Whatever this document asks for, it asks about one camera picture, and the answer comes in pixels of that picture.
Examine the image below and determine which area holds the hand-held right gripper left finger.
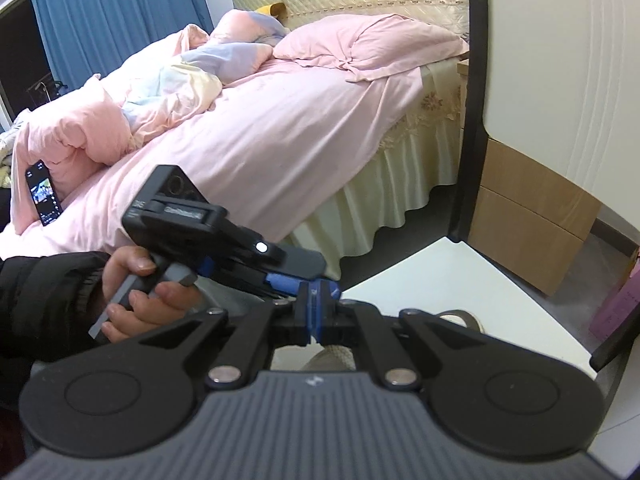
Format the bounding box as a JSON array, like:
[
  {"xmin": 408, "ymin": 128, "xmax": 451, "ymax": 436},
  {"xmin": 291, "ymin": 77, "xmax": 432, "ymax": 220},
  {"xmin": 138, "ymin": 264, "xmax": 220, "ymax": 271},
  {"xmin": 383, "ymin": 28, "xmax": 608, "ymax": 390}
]
[{"xmin": 137, "ymin": 280, "xmax": 317, "ymax": 392}]

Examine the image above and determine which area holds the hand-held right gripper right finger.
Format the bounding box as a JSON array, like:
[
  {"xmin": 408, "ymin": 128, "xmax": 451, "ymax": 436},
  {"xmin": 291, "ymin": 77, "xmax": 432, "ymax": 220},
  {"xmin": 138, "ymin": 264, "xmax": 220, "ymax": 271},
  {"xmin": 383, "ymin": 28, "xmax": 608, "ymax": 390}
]
[{"xmin": 316, "ymin": 279, "xmax": 494, "ymax": 392}]

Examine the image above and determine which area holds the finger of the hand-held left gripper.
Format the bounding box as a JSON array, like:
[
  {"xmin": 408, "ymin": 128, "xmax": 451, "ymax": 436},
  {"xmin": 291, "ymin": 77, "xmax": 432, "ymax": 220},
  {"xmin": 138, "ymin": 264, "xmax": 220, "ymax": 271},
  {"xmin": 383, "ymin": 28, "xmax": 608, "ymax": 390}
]
[{"xmin": 235, "ymin": 272, "xmax": 301, "ymax": 306}]

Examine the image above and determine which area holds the brown and white sneaker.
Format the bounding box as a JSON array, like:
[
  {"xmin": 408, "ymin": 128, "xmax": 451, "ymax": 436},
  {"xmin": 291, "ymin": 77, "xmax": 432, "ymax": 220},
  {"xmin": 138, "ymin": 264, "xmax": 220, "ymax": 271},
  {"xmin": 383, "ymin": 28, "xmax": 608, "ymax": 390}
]
[{"xmin": 307, "ymin": 307, "xmax": 484, "ymax": 374}]

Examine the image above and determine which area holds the person's left forearm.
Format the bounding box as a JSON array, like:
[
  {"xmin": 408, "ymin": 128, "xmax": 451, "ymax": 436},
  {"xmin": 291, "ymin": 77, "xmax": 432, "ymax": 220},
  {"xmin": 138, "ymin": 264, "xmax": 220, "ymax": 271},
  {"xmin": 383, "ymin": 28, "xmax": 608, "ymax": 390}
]
[{"xmin": 0, "ymin": 251, "xmax": 114, "ymax": 411}]

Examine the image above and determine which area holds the person's left hand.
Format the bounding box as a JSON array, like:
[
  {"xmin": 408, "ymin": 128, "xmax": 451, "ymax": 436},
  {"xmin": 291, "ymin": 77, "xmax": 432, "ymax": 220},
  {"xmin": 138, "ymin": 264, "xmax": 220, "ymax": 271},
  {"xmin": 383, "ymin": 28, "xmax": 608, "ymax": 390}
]
[{"xmin": 97, "ymin": 248, "xmax": 205, "ymax": 344}]

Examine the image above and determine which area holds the pastel patterned duvet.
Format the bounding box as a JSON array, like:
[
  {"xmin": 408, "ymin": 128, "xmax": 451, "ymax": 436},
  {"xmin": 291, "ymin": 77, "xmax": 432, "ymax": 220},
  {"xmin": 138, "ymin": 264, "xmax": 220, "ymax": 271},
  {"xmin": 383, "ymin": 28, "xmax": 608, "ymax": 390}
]
[{"xmin": 10, "ymin": 9, "xmax": 291, "ymax": 237}]

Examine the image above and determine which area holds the black smartphone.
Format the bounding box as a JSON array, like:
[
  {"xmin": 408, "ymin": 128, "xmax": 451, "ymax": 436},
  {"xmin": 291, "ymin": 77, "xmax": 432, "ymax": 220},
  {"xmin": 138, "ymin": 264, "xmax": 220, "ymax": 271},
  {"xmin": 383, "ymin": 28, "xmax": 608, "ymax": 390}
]
[{"xmin": 24, "ymin": 159, "xmax": 64, "ymax": 229}]

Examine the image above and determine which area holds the wooden bedside cabinet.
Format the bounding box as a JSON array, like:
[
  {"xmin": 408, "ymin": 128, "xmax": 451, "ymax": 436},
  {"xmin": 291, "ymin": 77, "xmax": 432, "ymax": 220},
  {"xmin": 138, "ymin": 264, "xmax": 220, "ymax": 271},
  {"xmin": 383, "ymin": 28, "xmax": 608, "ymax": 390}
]
[{"xmin": 457, "ymin": 57, "xmax": 604, "ymax": 297}]

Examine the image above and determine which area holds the blue curtain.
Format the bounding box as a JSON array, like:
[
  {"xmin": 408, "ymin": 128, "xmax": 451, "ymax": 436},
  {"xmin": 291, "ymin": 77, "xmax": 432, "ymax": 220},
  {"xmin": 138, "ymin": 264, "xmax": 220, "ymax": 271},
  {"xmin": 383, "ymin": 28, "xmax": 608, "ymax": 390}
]
[{"xmin": 25, "ymin": 0, "xmax": 216, "ymax": 94}]

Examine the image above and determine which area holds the dark window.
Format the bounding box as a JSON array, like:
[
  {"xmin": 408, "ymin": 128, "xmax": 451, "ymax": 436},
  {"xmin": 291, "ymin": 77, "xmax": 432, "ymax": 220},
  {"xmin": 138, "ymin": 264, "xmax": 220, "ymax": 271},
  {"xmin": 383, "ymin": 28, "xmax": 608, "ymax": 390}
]
[{"xmin": 0, "ymin": 0, "xmax": 50, "ymax": 127}]

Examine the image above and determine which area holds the pink pillow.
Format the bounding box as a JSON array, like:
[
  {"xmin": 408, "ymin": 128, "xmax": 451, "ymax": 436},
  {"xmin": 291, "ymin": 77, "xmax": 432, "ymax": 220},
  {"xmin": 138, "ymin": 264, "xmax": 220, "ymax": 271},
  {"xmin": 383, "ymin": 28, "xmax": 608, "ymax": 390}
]
[{"xmin": 272, "ymin": 13, "xmax": 471, "ymax": 84}]

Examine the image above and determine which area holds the pink cardboard box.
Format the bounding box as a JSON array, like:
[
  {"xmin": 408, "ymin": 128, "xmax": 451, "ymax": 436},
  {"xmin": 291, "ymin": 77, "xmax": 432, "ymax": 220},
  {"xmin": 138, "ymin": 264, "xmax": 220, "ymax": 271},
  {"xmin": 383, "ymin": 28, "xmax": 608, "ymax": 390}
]
[{"xmin": 588, "ymin": 247, "xmax": 640, "ymax": 344}]

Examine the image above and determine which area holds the white chair with black frame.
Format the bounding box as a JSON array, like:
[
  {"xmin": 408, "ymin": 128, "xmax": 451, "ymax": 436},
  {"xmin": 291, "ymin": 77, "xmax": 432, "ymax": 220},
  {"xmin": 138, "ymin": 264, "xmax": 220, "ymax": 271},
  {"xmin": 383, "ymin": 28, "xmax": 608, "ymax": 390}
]
[{"xmin": 340, "ymin": 0, "xmax": 640, "ymax": 466}]

